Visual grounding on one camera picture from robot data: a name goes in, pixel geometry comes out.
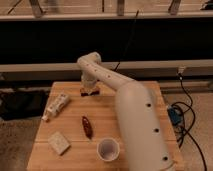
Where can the blue connector box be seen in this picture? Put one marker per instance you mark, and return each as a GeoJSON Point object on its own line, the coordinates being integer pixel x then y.
{"type": "Point", "coordinates": [174, 117]}

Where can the white tube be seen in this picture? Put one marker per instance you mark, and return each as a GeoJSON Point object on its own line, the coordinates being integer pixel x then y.
{"type": "Point", "coordinates": [56, 106]}

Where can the grey metal rail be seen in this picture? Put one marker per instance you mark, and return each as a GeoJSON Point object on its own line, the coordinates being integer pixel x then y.
{"type": "Point", "coordinates": [123, 65]}

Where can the white rectangular sponge block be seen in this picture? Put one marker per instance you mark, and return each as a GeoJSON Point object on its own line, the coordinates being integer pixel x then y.
{"type": "Point", "coordinates": [59, 143]}

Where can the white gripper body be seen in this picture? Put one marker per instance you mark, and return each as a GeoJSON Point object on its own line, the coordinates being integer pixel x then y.
{"type": "Point", "coordinates": [88, 81]}

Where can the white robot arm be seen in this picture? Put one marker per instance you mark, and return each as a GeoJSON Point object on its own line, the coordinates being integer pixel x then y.
{"type": "Point", "coordinates": [135, 106]}

